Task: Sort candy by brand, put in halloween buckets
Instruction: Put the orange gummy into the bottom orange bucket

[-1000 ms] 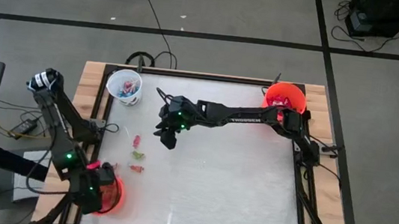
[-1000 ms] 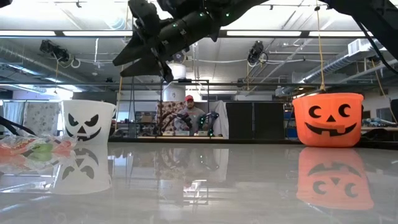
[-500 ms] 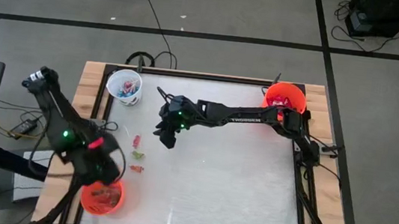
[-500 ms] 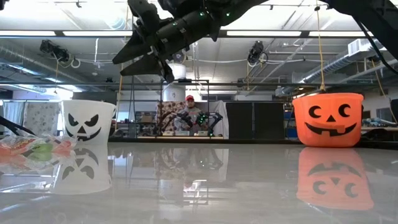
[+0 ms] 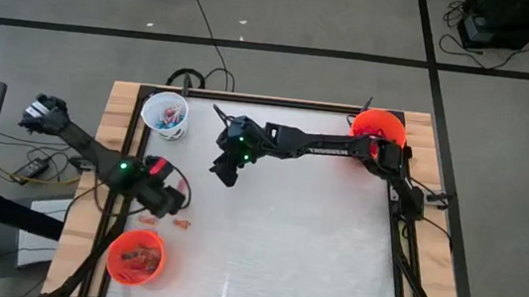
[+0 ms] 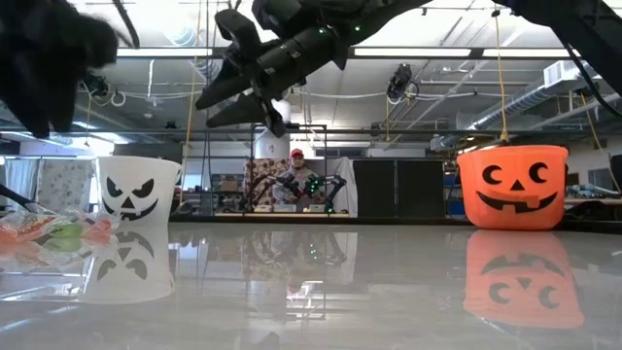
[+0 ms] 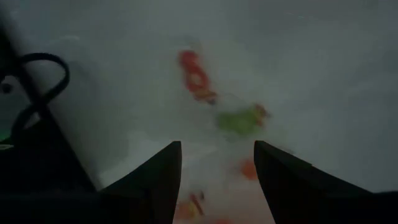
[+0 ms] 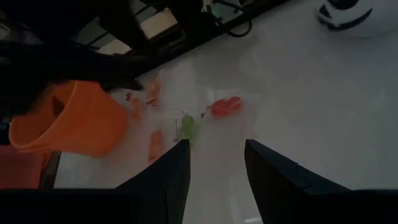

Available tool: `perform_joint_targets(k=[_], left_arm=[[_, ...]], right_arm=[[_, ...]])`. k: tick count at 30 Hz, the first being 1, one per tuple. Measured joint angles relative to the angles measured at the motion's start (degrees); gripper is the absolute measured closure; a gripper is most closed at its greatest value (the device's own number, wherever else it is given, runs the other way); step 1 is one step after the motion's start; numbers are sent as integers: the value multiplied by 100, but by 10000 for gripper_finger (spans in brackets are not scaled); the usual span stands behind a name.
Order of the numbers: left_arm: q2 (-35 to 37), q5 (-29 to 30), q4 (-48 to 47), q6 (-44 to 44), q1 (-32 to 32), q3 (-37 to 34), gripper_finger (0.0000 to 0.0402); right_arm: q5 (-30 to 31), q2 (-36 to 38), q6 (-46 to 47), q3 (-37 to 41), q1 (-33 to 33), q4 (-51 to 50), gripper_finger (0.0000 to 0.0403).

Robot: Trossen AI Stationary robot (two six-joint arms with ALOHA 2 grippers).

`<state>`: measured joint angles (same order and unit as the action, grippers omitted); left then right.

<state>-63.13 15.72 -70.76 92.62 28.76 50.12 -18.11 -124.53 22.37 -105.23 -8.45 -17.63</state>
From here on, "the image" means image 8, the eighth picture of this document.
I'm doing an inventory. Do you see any orange jack-o-lantern bucket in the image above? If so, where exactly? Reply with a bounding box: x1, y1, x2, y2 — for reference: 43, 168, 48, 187
8, 80, 129, 158

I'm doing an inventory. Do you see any green wrapped fruit chew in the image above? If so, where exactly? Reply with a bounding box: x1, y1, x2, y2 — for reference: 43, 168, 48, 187
174, 114, 198, 147

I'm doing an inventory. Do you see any black metal table frame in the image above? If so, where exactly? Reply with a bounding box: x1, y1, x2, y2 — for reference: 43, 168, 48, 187
74, 0, 293, 77

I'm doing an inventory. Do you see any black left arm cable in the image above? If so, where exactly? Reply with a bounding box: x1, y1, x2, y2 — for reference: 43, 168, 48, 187
217, 18, 253, 39

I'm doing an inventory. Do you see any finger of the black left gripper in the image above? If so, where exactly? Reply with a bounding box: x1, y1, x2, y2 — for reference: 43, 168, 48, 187
99, 73, 145, 93

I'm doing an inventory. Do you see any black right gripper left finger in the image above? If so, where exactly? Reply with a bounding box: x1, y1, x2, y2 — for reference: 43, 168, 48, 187
114, 139, 191, 224

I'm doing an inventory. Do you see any white jack-o-lantern bucket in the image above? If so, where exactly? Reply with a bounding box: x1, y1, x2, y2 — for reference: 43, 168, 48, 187
313, 0, 398, 39

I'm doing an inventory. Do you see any red wrapped fruit chew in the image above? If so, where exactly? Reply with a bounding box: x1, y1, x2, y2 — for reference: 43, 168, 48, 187
201, 95, 243, 119

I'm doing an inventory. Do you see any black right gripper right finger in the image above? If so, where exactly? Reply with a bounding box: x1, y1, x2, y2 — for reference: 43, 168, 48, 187
244, 139, 352, 224

